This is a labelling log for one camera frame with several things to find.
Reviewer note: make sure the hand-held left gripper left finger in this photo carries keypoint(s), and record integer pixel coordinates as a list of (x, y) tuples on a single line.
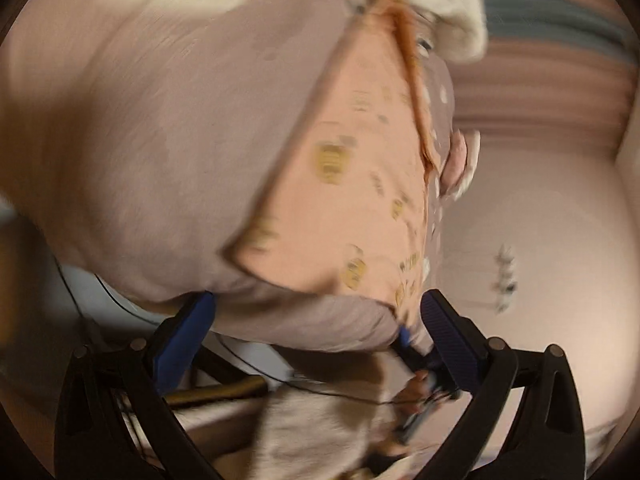
[(185, 340)]

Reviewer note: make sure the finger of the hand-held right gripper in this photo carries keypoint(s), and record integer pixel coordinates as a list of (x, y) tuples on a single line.
[(406, 341)]

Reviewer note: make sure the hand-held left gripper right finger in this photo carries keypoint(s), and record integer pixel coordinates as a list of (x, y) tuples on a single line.
[(450, 340)]

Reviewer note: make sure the peach printed small garment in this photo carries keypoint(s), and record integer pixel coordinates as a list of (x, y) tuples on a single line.
[(350, 160)]

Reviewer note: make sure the brass metal rod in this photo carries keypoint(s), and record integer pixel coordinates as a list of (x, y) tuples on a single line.
[(215, 392)]

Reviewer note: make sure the person's beige fuzzy clothing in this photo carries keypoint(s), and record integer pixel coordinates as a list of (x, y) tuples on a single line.
[(310, 425)]

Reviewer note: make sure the mauve polka-dot duvet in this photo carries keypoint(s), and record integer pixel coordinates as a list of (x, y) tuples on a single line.
[(150, 135)]

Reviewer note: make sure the pink curtain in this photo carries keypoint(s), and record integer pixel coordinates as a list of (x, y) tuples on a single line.
[(525, 95)]

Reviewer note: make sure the grey-blue curtain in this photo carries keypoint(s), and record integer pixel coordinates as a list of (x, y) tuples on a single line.
[(540, 20)]

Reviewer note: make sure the white plush toy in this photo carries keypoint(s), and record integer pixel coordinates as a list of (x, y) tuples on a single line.
[(450, 5)]

